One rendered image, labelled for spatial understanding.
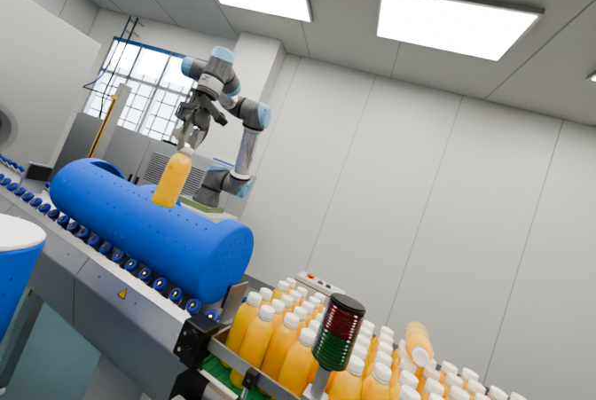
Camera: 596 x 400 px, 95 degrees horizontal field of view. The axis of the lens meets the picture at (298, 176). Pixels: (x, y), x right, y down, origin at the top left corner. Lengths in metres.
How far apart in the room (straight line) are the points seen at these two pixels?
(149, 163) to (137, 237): 2.20
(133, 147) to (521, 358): 4.86
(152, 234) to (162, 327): 0.29
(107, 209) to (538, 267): 4.17
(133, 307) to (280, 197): 2.97
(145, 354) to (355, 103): 3.61
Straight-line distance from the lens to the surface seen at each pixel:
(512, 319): 4.27
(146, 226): 1.08
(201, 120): 0.93
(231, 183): 1.53
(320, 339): 0.52
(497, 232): 4.10
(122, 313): 1.15
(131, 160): 3.42
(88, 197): 1.34
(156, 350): 1.08
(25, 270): 1.05
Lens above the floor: 1.39
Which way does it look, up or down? 4 degrees up
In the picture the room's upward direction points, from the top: 21 degrees clockwise
